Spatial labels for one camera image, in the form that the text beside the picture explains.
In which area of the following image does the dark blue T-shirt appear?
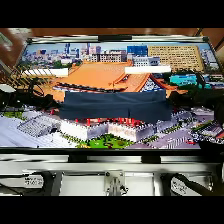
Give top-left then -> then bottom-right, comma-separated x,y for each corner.
58,88 -> 174,125

